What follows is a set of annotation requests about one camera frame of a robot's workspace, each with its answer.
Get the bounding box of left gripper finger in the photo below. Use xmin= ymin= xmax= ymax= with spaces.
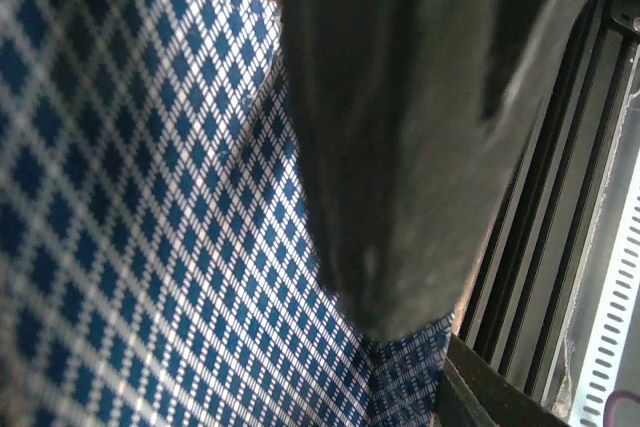
xmin=434 ymin=335 xmax=567 ymax=427

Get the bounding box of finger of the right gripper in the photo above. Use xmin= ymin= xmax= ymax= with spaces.
xmin=280 ymin=0 xmax=587 ymax=341

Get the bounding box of blue playing card deck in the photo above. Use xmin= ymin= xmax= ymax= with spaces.
xmin=1 ymin=0 xmax=452 ymax=426

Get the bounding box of light blue slotted strip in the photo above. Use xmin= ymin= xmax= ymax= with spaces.
xmin=572 ymin=180 xmax=639 ymax=426

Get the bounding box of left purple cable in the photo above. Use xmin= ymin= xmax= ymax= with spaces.
xmin=602 ymin=389 xmax=640 ymax=427

